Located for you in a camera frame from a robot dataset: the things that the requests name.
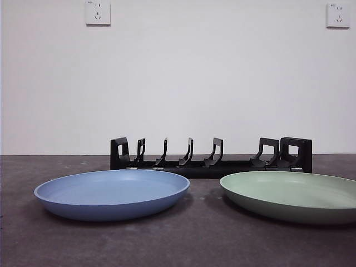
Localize blue round plate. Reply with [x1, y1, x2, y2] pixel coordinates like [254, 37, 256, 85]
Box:
[33, 170, 191, 223]

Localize pale green round plate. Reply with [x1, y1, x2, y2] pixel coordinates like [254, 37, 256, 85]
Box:
[219, 170, 356, 225]

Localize black plate rack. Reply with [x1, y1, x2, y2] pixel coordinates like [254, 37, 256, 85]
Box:
[110, 136, 313, 180]

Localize white wall socket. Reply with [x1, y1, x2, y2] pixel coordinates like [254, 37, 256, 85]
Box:
[326, 2, 351, 29]
[85, 0, 111, 27]

